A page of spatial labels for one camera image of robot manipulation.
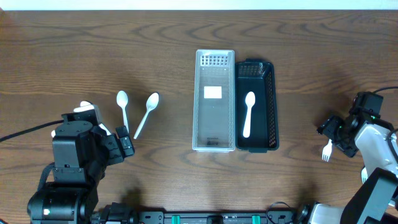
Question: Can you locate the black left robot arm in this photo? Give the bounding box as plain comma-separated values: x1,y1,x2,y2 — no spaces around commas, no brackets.
27,121,135,223

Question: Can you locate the clear plastic basket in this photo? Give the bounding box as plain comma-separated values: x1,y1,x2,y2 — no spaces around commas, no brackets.
192,49,235,153

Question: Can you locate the white plastic fork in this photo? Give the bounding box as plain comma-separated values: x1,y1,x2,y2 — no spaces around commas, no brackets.
361,167,368,184
322,139,333,162

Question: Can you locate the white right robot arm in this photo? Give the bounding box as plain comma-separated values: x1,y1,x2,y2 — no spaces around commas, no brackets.
305,113,397,223

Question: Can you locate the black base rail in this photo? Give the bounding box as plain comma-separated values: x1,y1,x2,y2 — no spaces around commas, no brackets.
90,202,312,224

